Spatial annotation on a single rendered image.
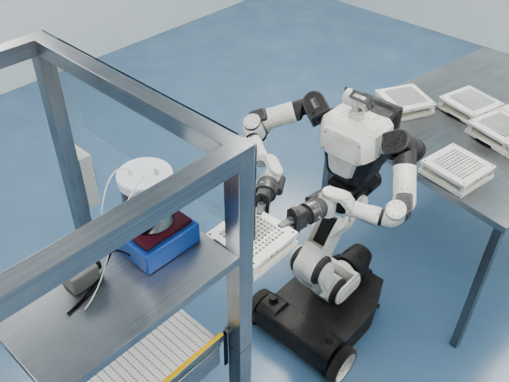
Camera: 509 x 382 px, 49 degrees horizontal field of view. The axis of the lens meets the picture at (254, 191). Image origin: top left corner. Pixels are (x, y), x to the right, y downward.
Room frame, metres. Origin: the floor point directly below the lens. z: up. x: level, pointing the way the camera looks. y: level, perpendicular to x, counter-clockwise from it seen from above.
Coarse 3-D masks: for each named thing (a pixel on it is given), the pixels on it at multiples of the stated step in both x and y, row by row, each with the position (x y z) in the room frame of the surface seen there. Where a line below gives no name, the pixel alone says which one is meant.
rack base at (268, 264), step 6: (288, 246) 1.46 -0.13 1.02; (294, 246) 1.48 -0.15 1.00; (282, 252) 1.43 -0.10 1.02; (288, 252) 1.45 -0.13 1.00; (270, 258) 1.40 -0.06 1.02; (276, 258) 1.40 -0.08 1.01; (264, 264) 1.37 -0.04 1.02; (270, 264) 1.38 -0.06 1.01; (258, 270) 1.34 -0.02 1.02; (264, 270) 1.35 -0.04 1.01; (258, 276) 1.33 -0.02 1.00
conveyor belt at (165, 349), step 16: (176, 320) 1.26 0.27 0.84; (192, 320) 1.27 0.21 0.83; (160, 336) 1.19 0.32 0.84; (176, 336) 1.19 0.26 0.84; (192, 336) 1.20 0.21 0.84; (208, 336) 1.20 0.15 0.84; (128, 352) 1.12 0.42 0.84; (144, 352) 1.12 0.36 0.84; (160, 352) 1.13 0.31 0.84; (176, 352) 1.13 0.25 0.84; (192, 352) 1.13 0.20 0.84; (112, 368) 1.06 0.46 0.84; (128, 368) 1.06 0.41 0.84; (144, 368) 1.06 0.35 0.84; (160, 368) 1.06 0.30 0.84
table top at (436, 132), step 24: (432, 72) 3.14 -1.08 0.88; (456, 72) 3.14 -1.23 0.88; (480, 72) 3.15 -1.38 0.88; (504, 72) 3.16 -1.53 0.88; (432, 96) 2.84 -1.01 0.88; (504, 96) 2.85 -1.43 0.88; (432, 120) 2.58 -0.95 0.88; (456, 120) 2.59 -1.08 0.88; (432, 144) 2.35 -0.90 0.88; (456, 144) 2.36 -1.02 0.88; (480, 144) 2.36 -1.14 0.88; (504, 168) 2.16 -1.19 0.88; (480, 192) 1.97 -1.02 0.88; (504, 192) 1.98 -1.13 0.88; (480, 216) 1.83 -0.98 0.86; (504, 216) 1.81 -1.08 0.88
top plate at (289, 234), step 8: (256, 208) 1.62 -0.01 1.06; (264, 216) 1.57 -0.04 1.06; (272, 216) 1.58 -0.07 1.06; (224, 224) 1.53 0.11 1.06; (208, 232) 1.48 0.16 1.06; (216, 232) 1.48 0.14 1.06; (288, 232) 1.49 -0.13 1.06; (296, 232) 1.49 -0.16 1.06; (224, 240) 1.44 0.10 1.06; (280, 240) 1.45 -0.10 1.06; (288, 240) 1.45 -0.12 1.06; (264, 248) 1.41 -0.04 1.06; (272, 248) 1.41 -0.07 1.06; (280, 248) 1.41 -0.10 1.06; (256, 256) 1.37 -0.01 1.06; (264, 256) 1.37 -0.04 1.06; (272, 256) 1.38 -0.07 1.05; (256, 264) 1.33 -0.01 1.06
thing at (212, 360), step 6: (216, 348) 1.15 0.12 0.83; (210, 354) 1.13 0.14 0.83; (216, 354) 1.15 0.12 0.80; (204, 360) 1.11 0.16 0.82; (210, 360) 1.13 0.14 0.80; (216, 360) 1.15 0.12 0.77; (198, 366) 1.09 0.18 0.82; (204, 366) 1.11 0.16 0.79; (210, 366) 1.13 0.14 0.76; (216, 366) 1.15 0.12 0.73; (192, 372) 1.07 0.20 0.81; (198, 372) 1.09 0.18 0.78; (204, 372) 1.10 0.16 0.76; (180, 378) 1.03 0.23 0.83; (186, 378) 1.05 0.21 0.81; (192, 378) 1.07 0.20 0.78; (198, 378) 1.09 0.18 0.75
